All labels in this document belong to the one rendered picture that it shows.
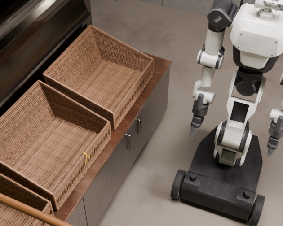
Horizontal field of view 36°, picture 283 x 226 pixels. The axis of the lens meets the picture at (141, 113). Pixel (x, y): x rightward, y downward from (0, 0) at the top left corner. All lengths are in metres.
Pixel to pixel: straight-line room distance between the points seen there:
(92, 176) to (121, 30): 2.21
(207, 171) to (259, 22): 1.20
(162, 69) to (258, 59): 0.95
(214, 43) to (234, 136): 0.57
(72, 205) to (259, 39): 1.25
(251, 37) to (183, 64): 1.86
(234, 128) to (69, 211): 1.01
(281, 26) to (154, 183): 1.47
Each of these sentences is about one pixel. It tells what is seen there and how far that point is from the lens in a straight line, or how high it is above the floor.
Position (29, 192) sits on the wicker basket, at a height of 0.75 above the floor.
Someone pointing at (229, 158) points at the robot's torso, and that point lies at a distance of 2.82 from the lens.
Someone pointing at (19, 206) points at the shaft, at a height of 1.20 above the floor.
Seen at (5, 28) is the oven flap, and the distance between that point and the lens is 2.02.
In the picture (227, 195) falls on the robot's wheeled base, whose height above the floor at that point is 0.19.
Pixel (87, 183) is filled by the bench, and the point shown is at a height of 0.58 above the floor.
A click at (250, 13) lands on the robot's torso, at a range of 2.18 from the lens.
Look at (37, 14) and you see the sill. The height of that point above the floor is 1.18.
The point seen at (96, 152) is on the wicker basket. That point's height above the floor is 0.63.
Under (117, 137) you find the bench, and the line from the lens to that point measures 2.56.
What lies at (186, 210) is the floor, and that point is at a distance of 2.97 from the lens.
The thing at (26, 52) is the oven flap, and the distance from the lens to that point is 2.47.
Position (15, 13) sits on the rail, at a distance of 2.06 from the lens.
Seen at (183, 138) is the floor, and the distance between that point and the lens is 3.33.
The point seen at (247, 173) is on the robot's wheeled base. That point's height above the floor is 0.17.
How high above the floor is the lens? 2.54
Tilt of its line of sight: 47 degrees down
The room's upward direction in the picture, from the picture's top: 1 degrees clockwise
